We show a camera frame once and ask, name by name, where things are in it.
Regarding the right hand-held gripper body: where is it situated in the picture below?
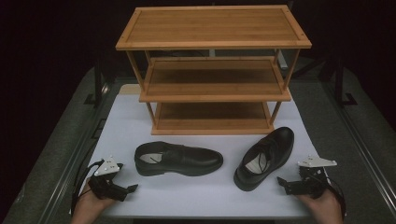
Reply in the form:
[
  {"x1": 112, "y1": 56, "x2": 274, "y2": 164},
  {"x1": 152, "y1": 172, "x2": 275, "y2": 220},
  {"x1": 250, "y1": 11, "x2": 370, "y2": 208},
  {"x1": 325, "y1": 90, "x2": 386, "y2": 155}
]
[{"x1": 285, "y1": 155, "x2": 338, "y2": 200}]

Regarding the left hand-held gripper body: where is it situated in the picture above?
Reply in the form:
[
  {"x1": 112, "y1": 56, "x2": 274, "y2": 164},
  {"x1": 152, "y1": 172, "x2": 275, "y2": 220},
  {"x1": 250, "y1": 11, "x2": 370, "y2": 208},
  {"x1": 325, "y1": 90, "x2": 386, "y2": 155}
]
[{"x1": 88, "y1": 155, "x2": 129, "y2": 203}]

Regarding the black leather shoe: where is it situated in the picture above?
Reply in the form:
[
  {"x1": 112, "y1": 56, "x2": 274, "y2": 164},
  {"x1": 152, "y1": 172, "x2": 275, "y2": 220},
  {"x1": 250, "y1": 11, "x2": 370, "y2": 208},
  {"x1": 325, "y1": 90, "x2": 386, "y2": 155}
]
[
  {"x1": 233, "y1": 126, "x2": 295, "y2": 192},
  {"x1": 134, "y1": 141, "x2": 224, "y2": 177}
]

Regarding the wooden three-tier shoe rack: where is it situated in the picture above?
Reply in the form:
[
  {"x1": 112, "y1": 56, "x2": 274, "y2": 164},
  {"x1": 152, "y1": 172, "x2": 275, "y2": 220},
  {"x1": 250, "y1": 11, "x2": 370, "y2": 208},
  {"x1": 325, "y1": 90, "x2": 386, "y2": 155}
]
[{"x1": 115, "y1": 4, "x2": 313, "y2": 136}]

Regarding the person's right hand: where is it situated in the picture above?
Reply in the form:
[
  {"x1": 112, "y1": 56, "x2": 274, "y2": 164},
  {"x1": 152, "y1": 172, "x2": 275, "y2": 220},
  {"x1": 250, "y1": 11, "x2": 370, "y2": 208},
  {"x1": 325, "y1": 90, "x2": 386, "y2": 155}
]
[{"x1": 296, "y1": 189, "x2": 345, "y2": 224}]

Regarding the person's left hand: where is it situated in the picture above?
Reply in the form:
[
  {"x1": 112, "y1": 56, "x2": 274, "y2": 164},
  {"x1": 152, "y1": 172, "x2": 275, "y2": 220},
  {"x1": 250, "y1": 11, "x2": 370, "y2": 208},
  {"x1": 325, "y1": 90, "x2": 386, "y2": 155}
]
[{"x1": 70, "y1": 186, "x2": 117, "y2": 224}]

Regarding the white table cover sheet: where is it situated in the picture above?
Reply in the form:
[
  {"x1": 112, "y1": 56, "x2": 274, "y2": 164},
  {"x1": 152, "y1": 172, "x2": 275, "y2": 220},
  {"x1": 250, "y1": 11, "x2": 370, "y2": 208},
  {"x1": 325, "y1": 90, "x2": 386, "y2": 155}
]
[{"x1": 68, "y1": 84, "x2": 347, "y2": 218}]

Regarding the black metal stand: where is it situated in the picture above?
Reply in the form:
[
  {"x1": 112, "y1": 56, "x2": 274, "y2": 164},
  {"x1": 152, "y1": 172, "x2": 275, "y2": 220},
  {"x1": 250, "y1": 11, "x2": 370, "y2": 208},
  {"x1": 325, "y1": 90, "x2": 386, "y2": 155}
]
[
  {"x1": 331, "y1": 60, "x2": 359, "y2": 108},
  {"x1": 83, "y1": 59, "x2": 108, "y2": 108}
]

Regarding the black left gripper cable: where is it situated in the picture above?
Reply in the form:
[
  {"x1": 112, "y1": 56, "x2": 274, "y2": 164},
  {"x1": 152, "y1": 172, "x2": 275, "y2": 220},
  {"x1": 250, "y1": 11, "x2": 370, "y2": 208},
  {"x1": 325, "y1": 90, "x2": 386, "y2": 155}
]
[{"x1": 70, "y1": 159, "x2": 106, "y2": 217}]

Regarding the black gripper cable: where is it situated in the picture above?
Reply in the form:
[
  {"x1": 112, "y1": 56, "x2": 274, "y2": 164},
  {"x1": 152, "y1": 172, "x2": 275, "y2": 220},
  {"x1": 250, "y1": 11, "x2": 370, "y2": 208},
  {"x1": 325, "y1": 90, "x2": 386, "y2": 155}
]
[
  {"x1": 70, "y1": 159, "x2": 106, "y2": 217},
  {"x1": 322, "y1": 167, "x2": 347, "y2": 219}
]

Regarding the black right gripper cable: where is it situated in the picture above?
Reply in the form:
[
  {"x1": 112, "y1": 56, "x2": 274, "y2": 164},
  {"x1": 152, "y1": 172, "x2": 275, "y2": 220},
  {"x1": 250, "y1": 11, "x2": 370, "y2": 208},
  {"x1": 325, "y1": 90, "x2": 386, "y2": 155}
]
[{"x1": 322, "y1": 167, "x2": 347, "y2": 219}]

